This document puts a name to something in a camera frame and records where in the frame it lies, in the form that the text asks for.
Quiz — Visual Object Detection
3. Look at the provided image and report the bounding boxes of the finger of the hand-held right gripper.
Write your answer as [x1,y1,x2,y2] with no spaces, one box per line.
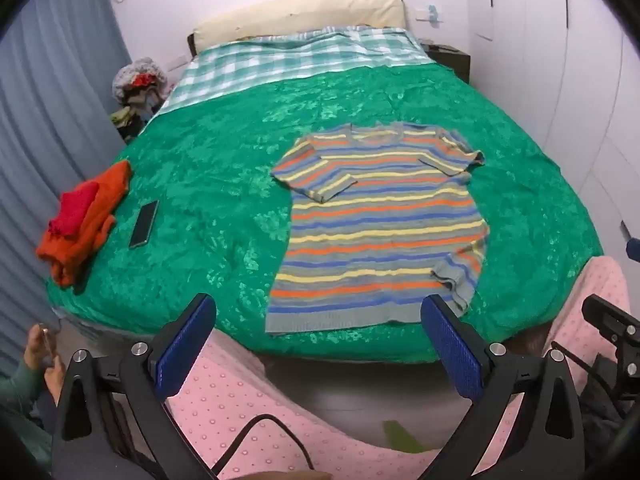
[620,220,640,263]

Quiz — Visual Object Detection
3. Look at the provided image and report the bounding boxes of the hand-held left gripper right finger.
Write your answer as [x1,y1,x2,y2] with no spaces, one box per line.
[420,294,586,480]

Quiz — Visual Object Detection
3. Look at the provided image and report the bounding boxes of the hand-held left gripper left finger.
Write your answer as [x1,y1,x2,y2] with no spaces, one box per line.
[51,293,218,480]

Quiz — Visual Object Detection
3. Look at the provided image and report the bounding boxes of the striped knit sweater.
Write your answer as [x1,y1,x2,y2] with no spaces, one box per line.
[264,121,491,336]

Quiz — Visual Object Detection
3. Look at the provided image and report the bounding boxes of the another person's forearm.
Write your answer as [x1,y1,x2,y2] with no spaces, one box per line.
[0,360,53,471]

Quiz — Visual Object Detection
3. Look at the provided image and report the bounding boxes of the pile of assorted clothes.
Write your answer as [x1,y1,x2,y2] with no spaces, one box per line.
[110,57,171,143]

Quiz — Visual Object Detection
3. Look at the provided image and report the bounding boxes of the green flat object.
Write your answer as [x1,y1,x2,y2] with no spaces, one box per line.
[382,420,426,453]

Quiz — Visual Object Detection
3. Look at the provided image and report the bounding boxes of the black smartphone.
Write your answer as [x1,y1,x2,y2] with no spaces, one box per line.
[128,200,160,250]

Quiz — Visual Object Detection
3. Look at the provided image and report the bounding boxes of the orange knit garment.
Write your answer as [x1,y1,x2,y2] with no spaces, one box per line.
[35,160,133,288]

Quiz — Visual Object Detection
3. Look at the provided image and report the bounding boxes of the green floral blanket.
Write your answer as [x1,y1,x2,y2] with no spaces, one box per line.
[45,62,603,365]

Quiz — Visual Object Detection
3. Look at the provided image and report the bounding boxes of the red garment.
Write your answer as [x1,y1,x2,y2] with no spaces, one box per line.
[49,182,101,236]

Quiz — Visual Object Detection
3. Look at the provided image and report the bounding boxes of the white wardrobe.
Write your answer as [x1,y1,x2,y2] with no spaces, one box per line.
[462,0,640,261]

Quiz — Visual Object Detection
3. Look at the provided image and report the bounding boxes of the dark nightstand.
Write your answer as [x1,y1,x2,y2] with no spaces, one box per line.
[422,42,472,85]

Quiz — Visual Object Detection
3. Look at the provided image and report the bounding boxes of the grey-blue curtain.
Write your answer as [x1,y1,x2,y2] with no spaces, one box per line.
[0,0,133,376]

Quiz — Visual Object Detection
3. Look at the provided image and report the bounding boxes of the green checked bedsheet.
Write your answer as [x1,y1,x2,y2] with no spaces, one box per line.
[150,26,436,121]

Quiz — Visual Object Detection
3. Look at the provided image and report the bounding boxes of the cream padded headboard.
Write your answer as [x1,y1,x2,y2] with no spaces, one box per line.
[192,0,407,53]

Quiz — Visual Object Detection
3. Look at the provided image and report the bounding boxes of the black cable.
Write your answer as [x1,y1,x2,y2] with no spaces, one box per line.
[210,414,313,480]

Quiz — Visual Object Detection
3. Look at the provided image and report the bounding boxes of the wall socket with blue plug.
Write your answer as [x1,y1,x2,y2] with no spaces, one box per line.
[415,4,445,26]

